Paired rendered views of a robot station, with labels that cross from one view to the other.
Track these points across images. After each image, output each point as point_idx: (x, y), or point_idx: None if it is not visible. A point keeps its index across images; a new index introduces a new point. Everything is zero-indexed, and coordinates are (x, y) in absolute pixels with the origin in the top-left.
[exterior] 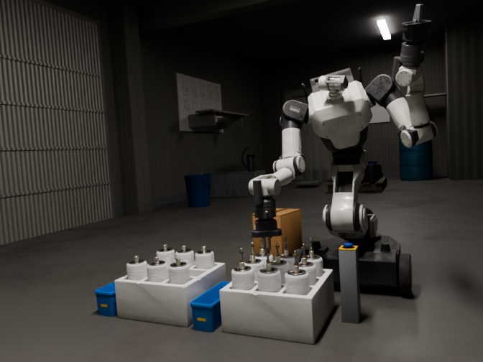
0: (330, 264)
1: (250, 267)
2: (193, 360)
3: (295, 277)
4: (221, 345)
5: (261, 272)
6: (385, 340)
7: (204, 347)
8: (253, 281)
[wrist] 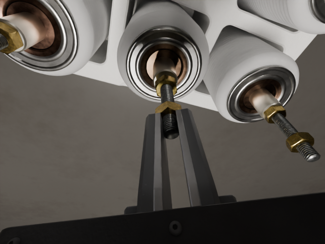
0: None
1: (67, 19)
2: (68, 112)
3: (240, 122)
4: (85, 78)
5: (140, 92)
6: (320, 65)
7: (62, 82)
8: (103, 35)
